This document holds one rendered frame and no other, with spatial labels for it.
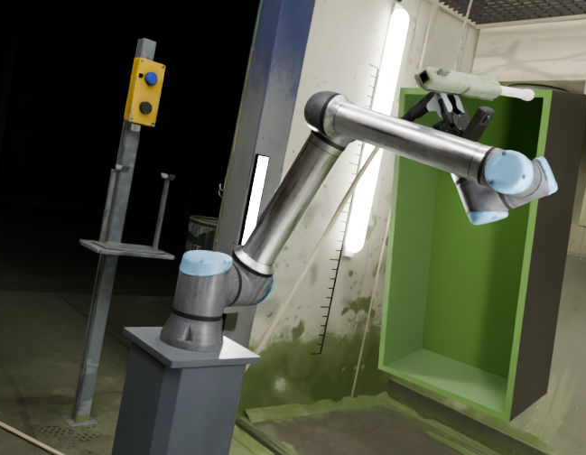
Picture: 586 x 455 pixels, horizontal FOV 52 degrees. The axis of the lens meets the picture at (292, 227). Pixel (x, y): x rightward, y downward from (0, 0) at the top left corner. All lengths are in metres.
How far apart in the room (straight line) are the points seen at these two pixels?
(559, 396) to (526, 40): 1.90
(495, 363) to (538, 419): 0.58
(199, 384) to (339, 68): 1.76
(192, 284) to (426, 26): 2.19
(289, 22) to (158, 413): 1.76
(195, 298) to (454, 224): 1.39
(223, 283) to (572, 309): 2.26
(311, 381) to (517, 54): 2.11
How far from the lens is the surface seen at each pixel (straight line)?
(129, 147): 2.58
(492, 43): 3.77
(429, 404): 3.53
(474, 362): 2.85
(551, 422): 3.28
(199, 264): 1.73
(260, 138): 2.66
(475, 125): 1.54
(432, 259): 2.83
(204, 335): 1.77
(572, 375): 3.37
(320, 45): 2.89
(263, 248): 1.83
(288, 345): 3.01
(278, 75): 2.72
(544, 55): 3.58
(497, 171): 1.36
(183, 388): 1.72
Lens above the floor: 1.14
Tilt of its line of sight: 3 degrees down
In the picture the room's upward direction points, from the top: 11 degrees clockwise
